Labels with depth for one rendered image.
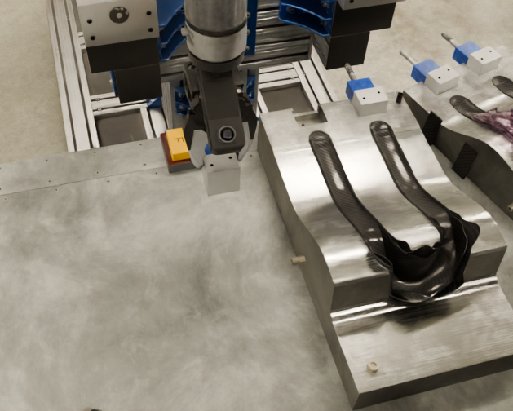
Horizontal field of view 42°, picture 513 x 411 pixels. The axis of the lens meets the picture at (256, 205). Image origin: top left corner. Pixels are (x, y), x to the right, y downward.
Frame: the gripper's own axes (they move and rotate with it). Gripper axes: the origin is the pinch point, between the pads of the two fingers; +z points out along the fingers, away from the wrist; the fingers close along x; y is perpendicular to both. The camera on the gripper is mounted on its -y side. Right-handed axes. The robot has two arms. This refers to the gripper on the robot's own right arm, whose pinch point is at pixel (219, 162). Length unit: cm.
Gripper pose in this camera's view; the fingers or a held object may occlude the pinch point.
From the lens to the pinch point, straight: 100.0
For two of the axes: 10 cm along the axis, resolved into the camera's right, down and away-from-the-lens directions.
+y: -2.6, -7.7, 5.8
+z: -0.4, 6.1, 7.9
